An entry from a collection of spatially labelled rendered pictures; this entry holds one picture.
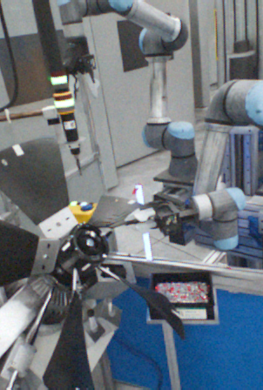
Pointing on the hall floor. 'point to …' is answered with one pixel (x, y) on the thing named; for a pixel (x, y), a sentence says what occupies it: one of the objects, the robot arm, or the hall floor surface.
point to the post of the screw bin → (171, 357)
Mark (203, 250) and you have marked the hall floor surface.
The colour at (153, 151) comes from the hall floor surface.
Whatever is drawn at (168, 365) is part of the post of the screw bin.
